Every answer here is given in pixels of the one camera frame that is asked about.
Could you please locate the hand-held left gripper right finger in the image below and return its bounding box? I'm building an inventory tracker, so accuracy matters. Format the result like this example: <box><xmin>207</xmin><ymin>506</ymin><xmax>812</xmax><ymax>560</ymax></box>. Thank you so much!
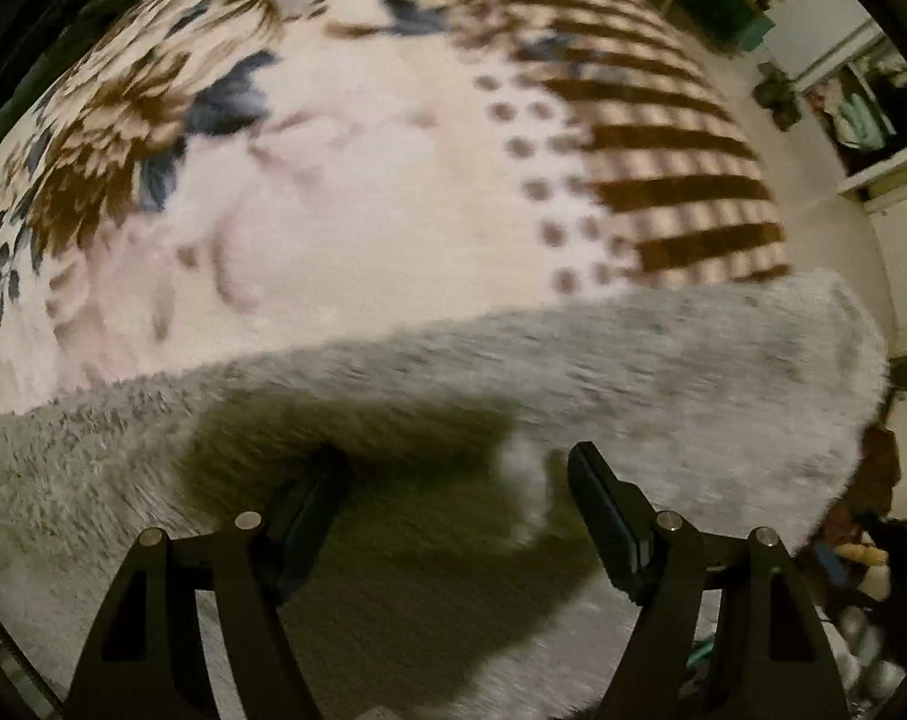
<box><xmin>566</xmin><ymin>442</ymin><xmax>851</xmax><ymax>720</ymax></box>

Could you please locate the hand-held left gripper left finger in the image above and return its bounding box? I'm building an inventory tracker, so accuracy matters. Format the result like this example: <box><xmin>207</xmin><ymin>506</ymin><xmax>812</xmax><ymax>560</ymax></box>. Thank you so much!
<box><xmin>63</xmin><ymin>448</ymin><xmax>351</xmax><ymax>720</ymax></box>

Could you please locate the grey fluffy blanket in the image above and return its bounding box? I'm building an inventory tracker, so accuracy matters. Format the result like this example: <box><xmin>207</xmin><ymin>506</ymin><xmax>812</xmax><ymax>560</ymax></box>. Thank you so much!
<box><xmin>0</xmin><ymin>268</ymin><xmax>891</xmax><ymax>720</ymax></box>

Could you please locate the pile of assorted clutter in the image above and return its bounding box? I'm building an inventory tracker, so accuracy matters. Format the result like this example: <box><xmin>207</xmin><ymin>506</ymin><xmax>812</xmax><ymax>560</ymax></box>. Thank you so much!
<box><xmin>802</xmin><ymin>360</ymin><xmax>907</xmax><ymax>706</ymax></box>

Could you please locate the floral printed blanket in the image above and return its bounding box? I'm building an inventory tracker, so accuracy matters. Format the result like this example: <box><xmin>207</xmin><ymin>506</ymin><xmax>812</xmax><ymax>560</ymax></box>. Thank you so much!
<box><xmin>0</xmin><ymin>0</ymin><xmax>794</xmax><ymax>421</ymax></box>

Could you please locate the dark olive bag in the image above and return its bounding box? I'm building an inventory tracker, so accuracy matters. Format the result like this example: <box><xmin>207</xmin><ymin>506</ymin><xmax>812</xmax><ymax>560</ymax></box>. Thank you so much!
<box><xmin>753</xmin><ymin>61</ymin><xmax>803</xmax><ymax>130</ymax></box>

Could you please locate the open white wardrobe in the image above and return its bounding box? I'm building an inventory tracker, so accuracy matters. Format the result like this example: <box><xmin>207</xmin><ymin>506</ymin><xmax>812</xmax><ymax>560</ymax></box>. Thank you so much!
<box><xmin>798</xmin><ymin>19</ymin><xmax>907</xmax><ymax>200</ymax></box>

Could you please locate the green storage box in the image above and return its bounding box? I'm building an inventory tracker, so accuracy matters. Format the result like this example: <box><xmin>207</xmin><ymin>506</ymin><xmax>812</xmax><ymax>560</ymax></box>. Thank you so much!
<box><xmin>727</xmin><ymin>11</ymin><xmax>776</xmax><ymax>52</ymax></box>

